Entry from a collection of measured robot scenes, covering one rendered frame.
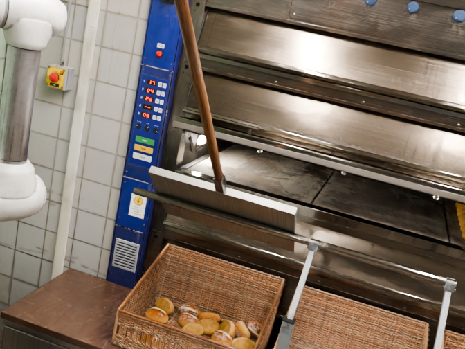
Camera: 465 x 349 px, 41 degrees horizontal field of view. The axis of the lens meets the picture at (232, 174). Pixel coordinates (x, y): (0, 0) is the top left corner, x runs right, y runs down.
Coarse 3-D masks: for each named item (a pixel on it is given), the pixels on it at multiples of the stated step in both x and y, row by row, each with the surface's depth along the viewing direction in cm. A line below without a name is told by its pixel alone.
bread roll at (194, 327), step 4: (188, 324) 251; (192, 324) 251; (196, 324) 252; (200, 324) 254; (184, 328) 250; (188, 328) 250; (192, 328) 251; (196, 328) 251; (200, 328) 252; (192, 332) 250; (196, 332) 251; (200, 332) 252
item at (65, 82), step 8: (48, 64) 272; (56, 64) 275; (48, 72) 273; (56, 72) 271; (64, 72) 270; (72, 72) 275; (48, 80) 273; (64, 80) 271; (72, 80) 277; (56, 88) 273; (64, 88) 272
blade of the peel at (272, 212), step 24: (168, 192) 233; (192, 192) 224; (216, 192) 217; (240, 192) 216; (192, 216) 246; (240, 216) 229; (264, 216) 221; (288, 216) 213; (264, 240) 242; (288, 240) 233
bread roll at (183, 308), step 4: (184, 304) 267; (188, 304) 267; (180, 308) 266; (184, 308) 265; (188, 308) 265; (192, 308) 265; (196, 308) 266; (180, 312) 266; (184, 312) 265; (188, 312) 265; (192, 312) 265; (196, 312) 265
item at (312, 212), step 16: (192, 176) 270; (208, 176) 273; (256, 192) 264; (304, 208) 258; (320, 208) 259; (352, 224) 254; (368, 224) 252; (384, 224) 255; (400, 240) 249; (416, 240) 248; (432, 240) 248; (464, 256) 243
